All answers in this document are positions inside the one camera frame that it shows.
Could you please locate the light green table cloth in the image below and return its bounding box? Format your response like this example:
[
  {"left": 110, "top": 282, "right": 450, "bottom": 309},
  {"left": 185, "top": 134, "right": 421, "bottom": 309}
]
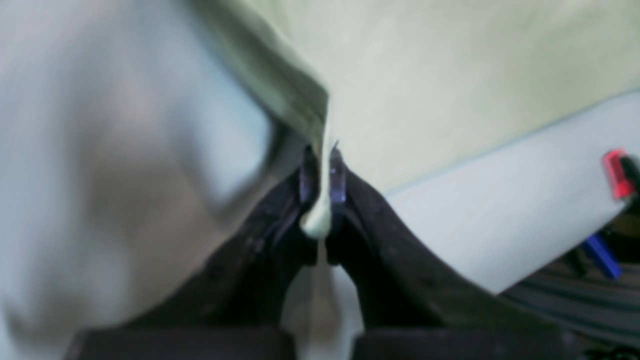
[{"left": 0, "top": 0, "right": 640, "bottom": 360}]

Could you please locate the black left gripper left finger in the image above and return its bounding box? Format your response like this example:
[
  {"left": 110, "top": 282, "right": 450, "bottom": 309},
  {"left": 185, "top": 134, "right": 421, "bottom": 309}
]
[{"left": 65, "top": 146, "right": 319, "bottom": 360}]

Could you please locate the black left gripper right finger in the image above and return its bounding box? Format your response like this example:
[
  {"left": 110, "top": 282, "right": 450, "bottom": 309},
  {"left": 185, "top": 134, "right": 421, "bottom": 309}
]
[{"left": 326, "top": 148, "right": 581, "bottom": 360}]

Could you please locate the light green T-shirt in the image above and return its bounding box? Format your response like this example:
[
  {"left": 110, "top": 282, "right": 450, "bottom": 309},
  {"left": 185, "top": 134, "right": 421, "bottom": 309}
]
[{"left": 190, "top": 0, "right": 640, "bottom": 266}]

